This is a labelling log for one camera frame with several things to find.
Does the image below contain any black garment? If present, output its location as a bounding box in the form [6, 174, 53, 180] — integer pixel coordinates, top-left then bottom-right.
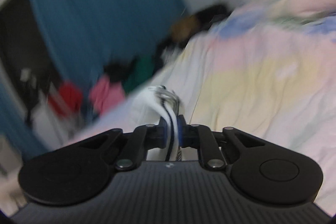
[104, 56, 139, 83]

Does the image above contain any blue curtain right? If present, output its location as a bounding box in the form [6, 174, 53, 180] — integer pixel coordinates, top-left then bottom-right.
[30, 0, 185, 90]

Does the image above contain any white knit zip jacket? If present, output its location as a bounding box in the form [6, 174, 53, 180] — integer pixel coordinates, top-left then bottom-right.
[131, 86, 182, 161]

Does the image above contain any pink garment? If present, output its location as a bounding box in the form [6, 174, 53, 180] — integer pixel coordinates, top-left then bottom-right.
[89, 75, 125, 115]

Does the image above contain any pastel rainbow bed sheet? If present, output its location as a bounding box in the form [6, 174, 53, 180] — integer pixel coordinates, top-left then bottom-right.
[75, 0, 335, 214]

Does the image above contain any red garment on rack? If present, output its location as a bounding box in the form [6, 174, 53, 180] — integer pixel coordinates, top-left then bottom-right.
[47, 82, 83, 117]

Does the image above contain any green garment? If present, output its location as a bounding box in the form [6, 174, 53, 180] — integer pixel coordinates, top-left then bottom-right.
[122, 56, 155, 94]

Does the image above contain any brown paper bag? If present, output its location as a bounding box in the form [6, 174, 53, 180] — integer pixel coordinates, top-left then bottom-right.
[170, 15, 201, 43]

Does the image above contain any black bedside chair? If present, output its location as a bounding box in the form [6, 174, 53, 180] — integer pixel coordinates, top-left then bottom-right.
[157, 4, 232, 50]

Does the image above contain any dark window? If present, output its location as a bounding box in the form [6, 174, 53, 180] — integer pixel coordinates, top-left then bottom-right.
[1, 0, 63, 126]

